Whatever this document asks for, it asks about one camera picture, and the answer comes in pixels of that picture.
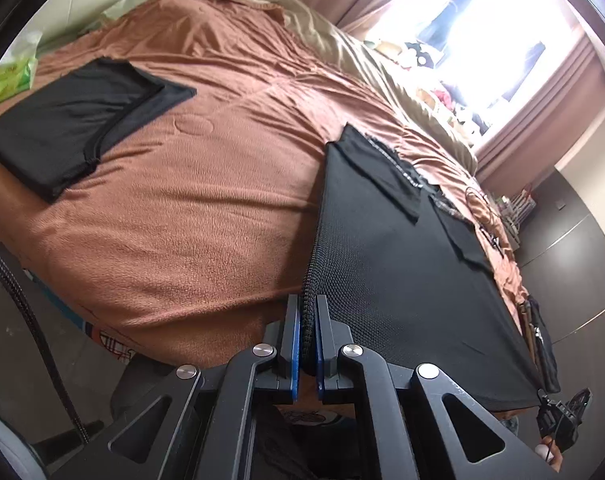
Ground black mesh t-shirt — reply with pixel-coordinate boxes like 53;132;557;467
301;122;547;413

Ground person's right hand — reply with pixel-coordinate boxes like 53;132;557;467
535;436;563;472

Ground orange-brown bed blanket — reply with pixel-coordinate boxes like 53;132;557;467
0;0;532;369

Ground dark grey wardrobe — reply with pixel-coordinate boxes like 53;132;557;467
516;171;605;479

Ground teal patterned bed sheet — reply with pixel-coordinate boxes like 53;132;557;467
22;269;135;364

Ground cream bedside drawer cabinet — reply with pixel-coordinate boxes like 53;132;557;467
498;188;537;240

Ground plush toys on windowsill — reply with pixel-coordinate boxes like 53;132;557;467
374;41;489;144

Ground folded black t-shirt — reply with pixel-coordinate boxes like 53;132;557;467
0;58;197;203

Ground pink curtain right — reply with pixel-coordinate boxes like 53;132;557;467
476;36;605;196

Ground green tissue pack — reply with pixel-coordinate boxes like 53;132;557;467
0;30;42;103

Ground black cable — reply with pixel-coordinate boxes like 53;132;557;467
0;236;91;446

